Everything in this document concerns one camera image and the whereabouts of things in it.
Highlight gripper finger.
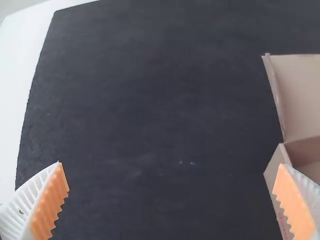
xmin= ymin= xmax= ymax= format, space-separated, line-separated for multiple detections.
xmin=0 ymin=161 xmax=71 ymax=240
xmin=271 ymin=162 xmax=320 ymax=240

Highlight black mat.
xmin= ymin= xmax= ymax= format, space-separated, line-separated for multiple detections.
xmin=15 ymin=0 xmax=320 ymax=240

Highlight cardboard box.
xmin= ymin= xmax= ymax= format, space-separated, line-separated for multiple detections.
xmin=261 ymin=52 xmax=320 ymax=240

